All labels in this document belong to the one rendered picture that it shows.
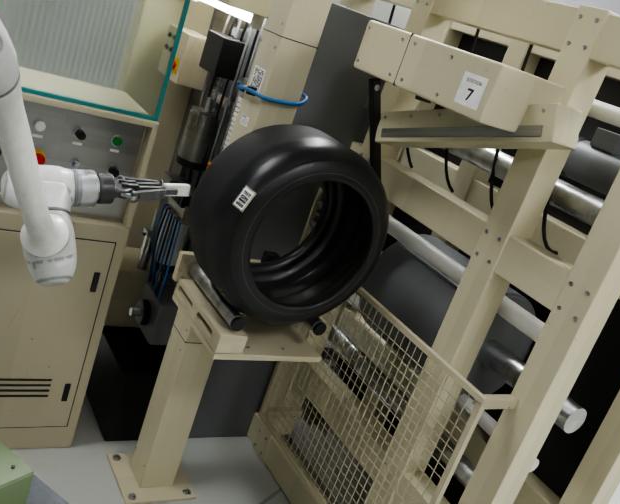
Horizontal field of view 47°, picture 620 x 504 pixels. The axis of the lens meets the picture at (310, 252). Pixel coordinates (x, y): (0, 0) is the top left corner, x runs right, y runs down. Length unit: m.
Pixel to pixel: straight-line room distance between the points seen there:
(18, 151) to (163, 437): 1.43
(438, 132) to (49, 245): 1.12
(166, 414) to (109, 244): 0.62
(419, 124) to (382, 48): 0.25
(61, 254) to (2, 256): 0.79
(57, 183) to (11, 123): 0.32
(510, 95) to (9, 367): 1.81
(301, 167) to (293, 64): 0.45
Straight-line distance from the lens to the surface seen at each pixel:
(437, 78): 1.99
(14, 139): 1.50
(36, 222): 1.59
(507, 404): 2.05
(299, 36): 2.22
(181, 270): 2.29
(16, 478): 1.58
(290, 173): 1.87
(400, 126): 2.28
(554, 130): 1.87
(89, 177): 1.79
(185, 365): 2.52
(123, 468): 2.86
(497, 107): 1.87
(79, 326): 2.62
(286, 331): 2.32
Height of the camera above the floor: 1.75
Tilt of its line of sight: 18 degrees down
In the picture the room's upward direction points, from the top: 20 degrees clockwise
